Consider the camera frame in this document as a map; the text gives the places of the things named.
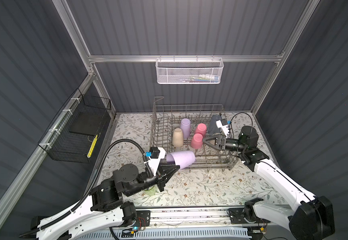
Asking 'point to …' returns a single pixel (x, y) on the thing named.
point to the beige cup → (177, 138)
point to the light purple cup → (185, 126)
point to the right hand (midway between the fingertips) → (205, 144)
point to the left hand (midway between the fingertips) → (180, 167)
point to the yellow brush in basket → (92, 146)
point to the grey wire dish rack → (167, 117)
